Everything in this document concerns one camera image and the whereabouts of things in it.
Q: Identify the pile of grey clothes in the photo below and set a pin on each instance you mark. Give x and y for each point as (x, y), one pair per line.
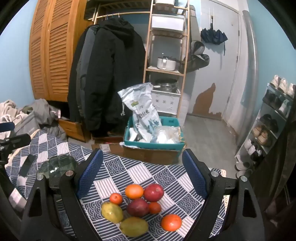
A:
(41, 109)

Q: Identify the dark glass bowl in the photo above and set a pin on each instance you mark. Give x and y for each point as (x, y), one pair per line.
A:
(57, 164)

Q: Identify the black hooded jacket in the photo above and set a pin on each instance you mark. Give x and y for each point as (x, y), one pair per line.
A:
(113, 69)

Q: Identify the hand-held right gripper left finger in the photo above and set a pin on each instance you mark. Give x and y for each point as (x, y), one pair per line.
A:
(90, 172)

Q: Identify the white bags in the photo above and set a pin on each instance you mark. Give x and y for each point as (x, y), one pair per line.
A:
(134, 135)

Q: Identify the beige fleece garment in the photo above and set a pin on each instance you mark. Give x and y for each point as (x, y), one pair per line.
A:
(9, 109)

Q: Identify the flat labelled cardboard box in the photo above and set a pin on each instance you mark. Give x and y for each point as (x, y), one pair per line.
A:
(101, 148)

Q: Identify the white door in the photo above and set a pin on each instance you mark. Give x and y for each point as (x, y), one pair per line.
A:
(235, 81)

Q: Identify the steel pot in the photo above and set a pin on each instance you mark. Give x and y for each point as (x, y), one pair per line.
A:
(166, 86)

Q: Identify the grey jacket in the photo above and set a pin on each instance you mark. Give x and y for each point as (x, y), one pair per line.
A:
(86, 53)

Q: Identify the yellow-green apple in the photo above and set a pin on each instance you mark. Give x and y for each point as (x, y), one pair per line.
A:
(134, 227)

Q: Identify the wooden clothes rail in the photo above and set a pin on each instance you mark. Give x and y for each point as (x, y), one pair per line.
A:
(124, 14)

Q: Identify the clear plastic bags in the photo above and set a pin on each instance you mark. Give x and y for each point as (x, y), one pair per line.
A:
(166, 135)

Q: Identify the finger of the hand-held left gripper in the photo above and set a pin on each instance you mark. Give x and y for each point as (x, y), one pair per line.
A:
(7, 127)
(17, 140)

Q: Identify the small white box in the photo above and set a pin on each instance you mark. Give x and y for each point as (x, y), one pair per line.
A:
(164, 1)

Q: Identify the wooden louvered wardrobe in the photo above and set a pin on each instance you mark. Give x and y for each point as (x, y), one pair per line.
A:
(57, 46)

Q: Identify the white cooking pot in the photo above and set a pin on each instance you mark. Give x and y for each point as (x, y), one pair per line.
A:
(165, 63)

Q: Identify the teal plastic crate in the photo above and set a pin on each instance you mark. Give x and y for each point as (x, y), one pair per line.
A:
(150, 145)

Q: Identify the wooden shelf unit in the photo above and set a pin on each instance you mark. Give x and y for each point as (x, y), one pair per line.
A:
(148, 46)

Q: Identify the dark red apple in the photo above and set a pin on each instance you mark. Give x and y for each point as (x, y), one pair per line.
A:
(138, 207)

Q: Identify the white printed rice bag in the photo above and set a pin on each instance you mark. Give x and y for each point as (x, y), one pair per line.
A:
(143, 111)

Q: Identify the white lattice basket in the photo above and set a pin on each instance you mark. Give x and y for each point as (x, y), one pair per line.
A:
(166, 100)

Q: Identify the small tangerine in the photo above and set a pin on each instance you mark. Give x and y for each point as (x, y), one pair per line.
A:
(116, 198)
(155, 208)

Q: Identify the brown cardboard box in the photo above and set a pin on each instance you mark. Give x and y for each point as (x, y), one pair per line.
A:
(150, 156)

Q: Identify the deep-coloured orange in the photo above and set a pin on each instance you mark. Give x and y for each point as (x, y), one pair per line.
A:
(171, 223)

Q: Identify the dark blue umbrella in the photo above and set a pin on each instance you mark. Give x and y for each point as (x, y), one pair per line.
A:
(212, 36)

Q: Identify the large pale orange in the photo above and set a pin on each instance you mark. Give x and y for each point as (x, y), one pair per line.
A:
(134, 191)

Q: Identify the blue white patterned tablecloth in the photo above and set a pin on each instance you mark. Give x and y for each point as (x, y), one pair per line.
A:
(138, 171)

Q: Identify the white storage bin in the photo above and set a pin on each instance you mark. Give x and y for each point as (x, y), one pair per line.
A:
(167, 22)

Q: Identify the grey hanging bag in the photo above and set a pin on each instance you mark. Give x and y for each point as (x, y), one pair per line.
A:
(196, 58)

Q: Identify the grey fabric storage bag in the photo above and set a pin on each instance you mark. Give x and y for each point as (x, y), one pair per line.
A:
(27, 125)

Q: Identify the wooden drawer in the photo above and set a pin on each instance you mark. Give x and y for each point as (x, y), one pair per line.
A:
(71, 128)

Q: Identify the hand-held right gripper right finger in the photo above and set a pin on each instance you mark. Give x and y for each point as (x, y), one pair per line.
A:
(194, 172)

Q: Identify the shoe rack with shoes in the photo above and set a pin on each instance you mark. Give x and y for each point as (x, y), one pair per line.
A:
(261, 136)

